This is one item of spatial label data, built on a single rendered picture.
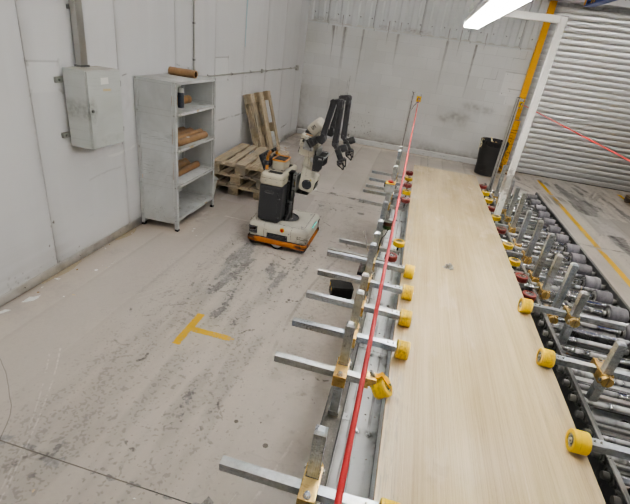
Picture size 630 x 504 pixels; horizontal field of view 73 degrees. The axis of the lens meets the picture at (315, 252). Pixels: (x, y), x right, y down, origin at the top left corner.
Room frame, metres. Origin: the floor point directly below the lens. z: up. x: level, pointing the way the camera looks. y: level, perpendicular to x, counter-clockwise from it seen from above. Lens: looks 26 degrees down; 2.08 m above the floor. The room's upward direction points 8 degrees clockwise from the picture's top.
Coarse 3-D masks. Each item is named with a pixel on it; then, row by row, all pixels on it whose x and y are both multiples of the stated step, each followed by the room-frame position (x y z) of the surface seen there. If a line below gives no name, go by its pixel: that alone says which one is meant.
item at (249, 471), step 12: (228, 468) 0.81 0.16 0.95; (240, 468) 0.81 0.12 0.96; (252, 468) 0.81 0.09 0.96; (264, 468) 0.82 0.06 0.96; (252, 480) 0.80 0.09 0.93; (264, 480) 0.79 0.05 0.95; (276, 480) 0.79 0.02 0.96; (288, 480) 0.79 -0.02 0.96; (300, 480) 0.80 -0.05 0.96; (324, 492) 0.77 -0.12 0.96
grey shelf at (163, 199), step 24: (144, 96) 4.28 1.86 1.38; (168, 96) 4.23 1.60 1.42; (192, 96) 5.14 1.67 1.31; (144, 120) 4.28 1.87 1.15; (168, 120) 4.23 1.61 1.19; (192, 120) 5.14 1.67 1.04; (144, 144) 4.28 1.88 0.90; (168, 144) 4.23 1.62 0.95; (192, 144) 4.58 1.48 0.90; (144, 168) 4.28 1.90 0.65; (168, 168) 4.24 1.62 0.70; (144, 192) 4.29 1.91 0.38; (168, 192) 4.24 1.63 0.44; (192, 192) 5.14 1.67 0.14; (144, 216) 4.29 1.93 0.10; (168, 216) 4.24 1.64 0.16
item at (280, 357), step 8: (280, 352) 1.33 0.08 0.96; (280, 360) 1.30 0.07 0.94; (288, 360) 1.30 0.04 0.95; (296, 360) 1.29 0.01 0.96; (304, 360) 1.30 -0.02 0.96; (312, 360) 1.31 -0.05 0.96; (304, 368) 1.28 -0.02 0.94; (312, 368) 1.28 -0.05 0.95; (320, 368) 1.27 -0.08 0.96; (328, 368) 1.28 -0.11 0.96; (352, 376) 1.25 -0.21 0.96
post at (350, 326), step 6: (348, 324) 1.30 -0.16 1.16; (354, 324) 1.31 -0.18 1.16; (348, 330) 1.30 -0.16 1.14; (354, 330) 1.29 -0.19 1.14; (348, 336) 1.30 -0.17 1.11; (348, 342) 1.30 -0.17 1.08; (342, 348) 1.30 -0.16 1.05; (348, 348) 1.29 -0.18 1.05; (342, 354) 1.30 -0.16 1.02; (348, 354) 1.29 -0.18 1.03; (342, 360) 1.30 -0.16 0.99; (348, 360) 1.31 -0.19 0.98; (336, 390) 1.30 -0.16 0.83; (336, 396) 1.30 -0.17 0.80; (336, 402) 1.30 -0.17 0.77; (330, 408) 1.30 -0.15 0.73; (336, 408) 1.29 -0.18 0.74
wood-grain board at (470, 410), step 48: (432, 192) 4.03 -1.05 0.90; (480, 192) 4.27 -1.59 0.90; (432, 240) 2.83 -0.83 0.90; (480, 240) 2.96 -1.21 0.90; (432, 288) 2.13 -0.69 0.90; (480, 288) 2.21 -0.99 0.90; (432, 336) 1.66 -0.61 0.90; (480, 336) 1.72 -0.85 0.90; (528, 336) 1.78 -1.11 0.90; (432, 384) 1.34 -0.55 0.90; (480, 384) 1.38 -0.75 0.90; (528, 384) 1.42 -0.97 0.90; (384, 432) 1.06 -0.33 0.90; (432, 432) 1.09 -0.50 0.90; (480, 432) 1.12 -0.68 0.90; (528, 432) 1.15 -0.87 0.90; (384, 480) 0.88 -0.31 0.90; (432, 480) 0.90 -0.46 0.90; (480, 480) 0.93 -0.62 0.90; (528, 480) 0.95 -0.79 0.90; (576, 480) 0.98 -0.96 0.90
